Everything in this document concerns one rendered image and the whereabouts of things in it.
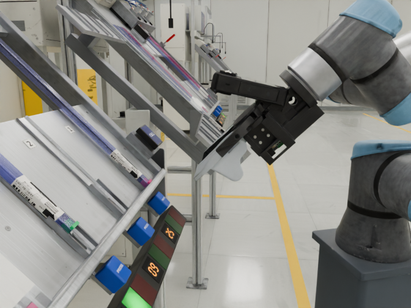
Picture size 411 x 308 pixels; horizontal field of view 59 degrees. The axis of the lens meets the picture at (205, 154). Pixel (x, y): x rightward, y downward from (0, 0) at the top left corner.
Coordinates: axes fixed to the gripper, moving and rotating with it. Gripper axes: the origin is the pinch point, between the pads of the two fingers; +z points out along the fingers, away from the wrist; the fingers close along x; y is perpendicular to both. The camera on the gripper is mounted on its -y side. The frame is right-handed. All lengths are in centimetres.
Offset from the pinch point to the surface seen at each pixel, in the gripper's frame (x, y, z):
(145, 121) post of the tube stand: 29.7, -13.6, 10.3
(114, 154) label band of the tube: -0.7, -10.8, 8.9
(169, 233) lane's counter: -3.4, 4.5, 10.9
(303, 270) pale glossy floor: 99, 80, 29
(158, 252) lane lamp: -10.2, 4.2, 10.9
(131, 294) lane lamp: -21.1, 3.5, 10.9
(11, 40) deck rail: 8.0, -39.4, 10.7
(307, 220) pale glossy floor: 156, 87, 21
